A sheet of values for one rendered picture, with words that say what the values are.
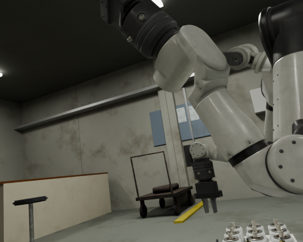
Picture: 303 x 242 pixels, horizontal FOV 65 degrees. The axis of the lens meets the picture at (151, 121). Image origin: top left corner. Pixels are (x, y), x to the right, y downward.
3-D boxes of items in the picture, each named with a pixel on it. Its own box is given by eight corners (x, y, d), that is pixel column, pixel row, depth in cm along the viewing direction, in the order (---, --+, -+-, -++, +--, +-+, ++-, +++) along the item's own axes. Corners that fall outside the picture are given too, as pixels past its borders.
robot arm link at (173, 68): (126, 62, 48) (167, 100, 47) (147, 15, 41) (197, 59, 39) (157, 48, 56) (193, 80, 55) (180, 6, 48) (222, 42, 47)
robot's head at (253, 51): (270, 49, 70) (241, 41, 74) (262, 52, 62) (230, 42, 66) (260, 70, 73) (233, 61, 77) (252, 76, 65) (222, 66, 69)
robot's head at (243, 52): (256, 44, 68) (229, 45, 73) (248, 46, 62) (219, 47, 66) (254, 66, 70) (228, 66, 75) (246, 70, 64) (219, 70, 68)
